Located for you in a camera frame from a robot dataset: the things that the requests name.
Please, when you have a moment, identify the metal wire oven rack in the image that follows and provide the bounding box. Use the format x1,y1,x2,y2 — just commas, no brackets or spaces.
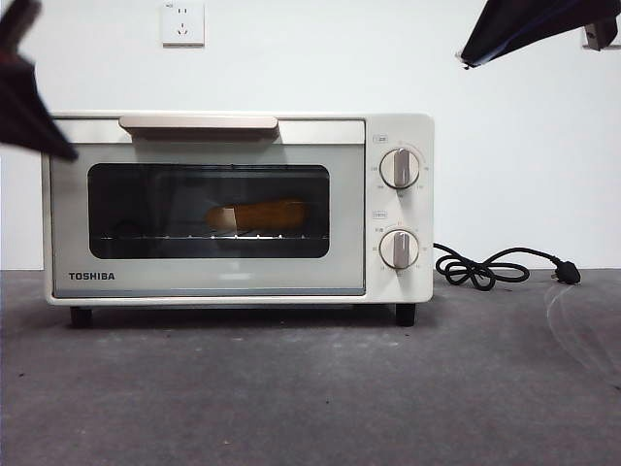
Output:
99,234,326,242

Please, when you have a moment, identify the glass oven door with handle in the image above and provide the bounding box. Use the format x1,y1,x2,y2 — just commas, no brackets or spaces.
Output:
48,115,367,297

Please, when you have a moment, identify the white wall socket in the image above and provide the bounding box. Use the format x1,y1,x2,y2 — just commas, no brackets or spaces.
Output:
580,21,621,50
162,2,206,49

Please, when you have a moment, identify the cream temperature knob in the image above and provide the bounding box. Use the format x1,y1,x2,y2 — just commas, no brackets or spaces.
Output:
378,149,422,190

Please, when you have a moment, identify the yellow corn cob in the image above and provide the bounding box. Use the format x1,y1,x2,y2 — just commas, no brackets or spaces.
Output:
206,199,311,232

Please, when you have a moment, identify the cream timer knob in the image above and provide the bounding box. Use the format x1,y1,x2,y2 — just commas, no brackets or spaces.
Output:
378,230,421,271

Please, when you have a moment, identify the cream Toshiba toaster oven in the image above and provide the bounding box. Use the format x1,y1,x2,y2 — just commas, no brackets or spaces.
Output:
41,112,436,327

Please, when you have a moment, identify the black power cable with plug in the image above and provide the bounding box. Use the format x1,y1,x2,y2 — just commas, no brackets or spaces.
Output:
434,242,581,291

